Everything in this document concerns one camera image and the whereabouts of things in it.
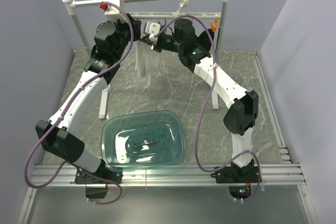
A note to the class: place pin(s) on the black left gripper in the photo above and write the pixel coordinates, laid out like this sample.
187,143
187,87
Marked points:
136,28

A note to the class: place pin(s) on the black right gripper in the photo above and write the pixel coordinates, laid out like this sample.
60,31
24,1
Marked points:
157,47

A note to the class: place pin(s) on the white underwear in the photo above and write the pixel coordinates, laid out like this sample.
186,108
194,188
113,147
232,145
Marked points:
145,59

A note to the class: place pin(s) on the white plastic clip hanger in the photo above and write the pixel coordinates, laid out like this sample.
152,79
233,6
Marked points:
189,13

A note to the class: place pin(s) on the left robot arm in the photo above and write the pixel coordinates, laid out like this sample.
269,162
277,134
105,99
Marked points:
61,130

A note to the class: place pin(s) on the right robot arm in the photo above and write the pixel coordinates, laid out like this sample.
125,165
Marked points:
197,53

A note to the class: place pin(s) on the orange plastic clip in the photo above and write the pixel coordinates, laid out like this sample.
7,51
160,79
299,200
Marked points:
214,25

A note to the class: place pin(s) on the silver white clothes rack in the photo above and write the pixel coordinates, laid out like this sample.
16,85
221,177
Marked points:
114,40

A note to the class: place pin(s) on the teal transparent plastic basin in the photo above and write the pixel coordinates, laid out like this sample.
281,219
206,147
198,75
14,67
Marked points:
142,140

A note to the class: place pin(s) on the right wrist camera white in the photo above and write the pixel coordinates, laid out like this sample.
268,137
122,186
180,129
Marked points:
152,29

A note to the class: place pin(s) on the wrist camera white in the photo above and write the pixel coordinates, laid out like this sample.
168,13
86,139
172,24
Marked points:
152,29
112,13

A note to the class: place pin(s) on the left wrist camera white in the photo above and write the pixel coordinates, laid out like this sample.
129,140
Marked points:
112,13

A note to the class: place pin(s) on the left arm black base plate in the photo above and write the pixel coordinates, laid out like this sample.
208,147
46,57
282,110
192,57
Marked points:
98,178

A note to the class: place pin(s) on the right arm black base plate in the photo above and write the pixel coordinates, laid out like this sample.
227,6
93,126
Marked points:
248,178

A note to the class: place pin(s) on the aluminium rail frame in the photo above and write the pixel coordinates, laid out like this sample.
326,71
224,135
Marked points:
180,193

